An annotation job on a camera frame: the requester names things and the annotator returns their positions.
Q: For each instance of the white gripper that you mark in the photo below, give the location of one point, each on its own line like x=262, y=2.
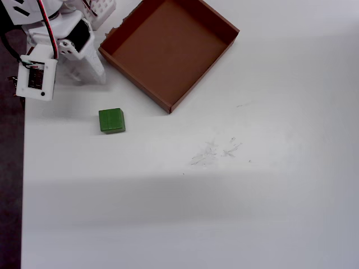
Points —
x=90, y=58

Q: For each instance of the green wooden cube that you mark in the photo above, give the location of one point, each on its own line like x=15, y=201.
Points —
x=111, y=120

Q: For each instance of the brown cardboard box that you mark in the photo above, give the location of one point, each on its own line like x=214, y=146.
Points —
x=168, y=53

